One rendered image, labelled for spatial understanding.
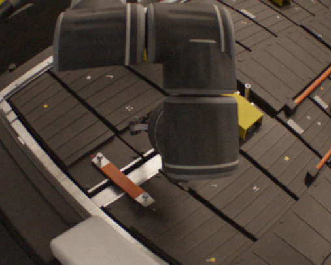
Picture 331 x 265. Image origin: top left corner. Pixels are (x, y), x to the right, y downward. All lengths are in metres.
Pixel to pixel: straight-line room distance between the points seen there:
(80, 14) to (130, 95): 0.51
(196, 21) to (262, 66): 0.62
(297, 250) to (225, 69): 0.42
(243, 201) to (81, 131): 0.36
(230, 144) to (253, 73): 0.56
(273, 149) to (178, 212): 0.26
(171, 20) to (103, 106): 0.50
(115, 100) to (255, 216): 0.41
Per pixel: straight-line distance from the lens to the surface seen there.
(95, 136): 1.27
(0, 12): 1.07
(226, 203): 1.17
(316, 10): 1.89
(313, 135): 1.34
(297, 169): 1.25
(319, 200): 1.20
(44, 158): 1.26
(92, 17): 0.87
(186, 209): 1.16
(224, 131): 0.88
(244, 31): 1.60
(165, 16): 0.87
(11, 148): 1.13
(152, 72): 1.41
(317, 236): 1.14
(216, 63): 0.87
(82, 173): 1.22
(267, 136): 1.30
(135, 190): 1.19
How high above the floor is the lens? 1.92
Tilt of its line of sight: 46 degrees down
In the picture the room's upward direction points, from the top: 2 degrees clockwise
